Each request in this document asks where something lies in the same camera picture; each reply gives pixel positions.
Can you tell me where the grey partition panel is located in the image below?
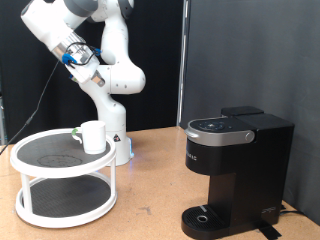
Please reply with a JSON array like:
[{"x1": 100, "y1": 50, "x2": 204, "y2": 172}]
[{"x1": 179, "y1": 0, "x2": 320, "y2": 226}]

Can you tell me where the black backdrop curtain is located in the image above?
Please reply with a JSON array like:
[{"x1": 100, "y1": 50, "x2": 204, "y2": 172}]
[{"x1": 0, "y1": 0, "x2": 185, "y2": 145}]

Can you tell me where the grey metal frame post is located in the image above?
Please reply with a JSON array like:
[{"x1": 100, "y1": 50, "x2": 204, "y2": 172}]
[{"x1": 0, "y1": 94, "x2": 6, "y2": 145}]

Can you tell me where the blue cable clip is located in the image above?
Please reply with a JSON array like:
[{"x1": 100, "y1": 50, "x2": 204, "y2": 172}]
[{"x1": 61, "y1": 48, "x2": 102, "y2": 67}]

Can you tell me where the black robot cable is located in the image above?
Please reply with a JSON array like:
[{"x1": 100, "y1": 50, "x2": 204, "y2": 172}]
[{"x1": 0, "y1": 41, "x2": 98, "y2": 156}]

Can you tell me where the black power cord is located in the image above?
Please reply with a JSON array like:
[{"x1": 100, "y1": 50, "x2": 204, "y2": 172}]
[{"x1": 279, "y1": 203, "x2": 306, "y2": 216}]

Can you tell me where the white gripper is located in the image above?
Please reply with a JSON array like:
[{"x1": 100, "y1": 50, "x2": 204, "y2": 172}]
[{"x1": 64, "y1": 46, "x2": 106, "y2": 88}]

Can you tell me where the black tape strip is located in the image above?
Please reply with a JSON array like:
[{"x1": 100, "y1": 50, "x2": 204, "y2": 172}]
[{"x1": 254, "y1": 221, "x2": 282, "y2": 240}]

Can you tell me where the white ceramic mug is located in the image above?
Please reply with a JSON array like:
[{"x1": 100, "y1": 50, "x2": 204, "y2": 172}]
[{"x1": 71, "y1": 120, "x2": 108, "y2": 155}]

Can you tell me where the black Keurig coffee machine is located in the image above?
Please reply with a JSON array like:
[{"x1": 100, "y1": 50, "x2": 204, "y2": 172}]
[{"x1": 180, "y1": 105, "x2": 296, "y2": 240}]

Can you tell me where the white two-tier turntable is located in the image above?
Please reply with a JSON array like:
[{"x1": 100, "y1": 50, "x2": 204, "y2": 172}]
[{"x1": 9, "y1": 128, "x2": 118, "y2": 229}]

